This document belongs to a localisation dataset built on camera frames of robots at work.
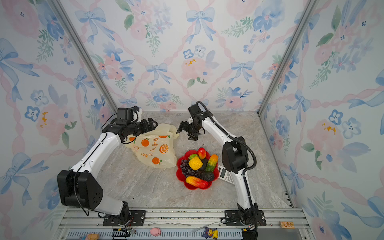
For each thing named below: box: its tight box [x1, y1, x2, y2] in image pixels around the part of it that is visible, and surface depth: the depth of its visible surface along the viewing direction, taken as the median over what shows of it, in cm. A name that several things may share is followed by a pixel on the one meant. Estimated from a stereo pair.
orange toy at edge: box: [85, 233, 100, 240], surface depth 69 cm
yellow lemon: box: [188, 156, 203, 171], surface depth 83 cm
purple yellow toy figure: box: [202, 226, 219, 240], surface depth 70 cm
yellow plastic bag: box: [124, 123, 179, 168], surface depth 87 cm
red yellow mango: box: [185, 176, 209, 188], surface depth 81 cm
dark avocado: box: [199, 170, 215, 182], surface depth 83 cm
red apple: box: [198, 147, 207, 160], surface depth 92 cm
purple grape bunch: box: [180, 159, 200, 178], surface depth 87 cm
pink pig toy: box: [150, 227, 162, 237], surface depth 71 cm
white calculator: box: [217, 165, 235, 185], surface depth 89 cm
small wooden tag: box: [280, 221, 295, 229], surface depth 73 cm
